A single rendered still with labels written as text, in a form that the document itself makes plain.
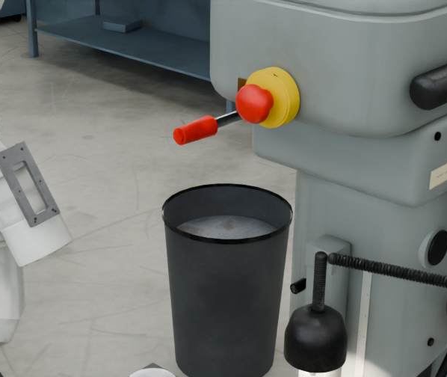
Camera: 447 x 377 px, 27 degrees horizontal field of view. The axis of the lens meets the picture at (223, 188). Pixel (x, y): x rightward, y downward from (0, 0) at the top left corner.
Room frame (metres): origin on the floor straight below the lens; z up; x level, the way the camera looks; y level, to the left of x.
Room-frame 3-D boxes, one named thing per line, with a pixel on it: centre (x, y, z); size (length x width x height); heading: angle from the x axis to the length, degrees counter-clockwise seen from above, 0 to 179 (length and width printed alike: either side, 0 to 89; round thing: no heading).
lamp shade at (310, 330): (0.91, -0.11, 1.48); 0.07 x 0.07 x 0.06
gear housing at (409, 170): (1.11, -0.23, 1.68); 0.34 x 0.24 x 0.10; 138
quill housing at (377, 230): (1.08, -0.20, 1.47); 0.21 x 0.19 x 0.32; 48
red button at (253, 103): (0.89, -0.03, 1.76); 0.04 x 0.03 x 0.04; 48
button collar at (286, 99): (0.91, -0.05, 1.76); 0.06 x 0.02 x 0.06; 48
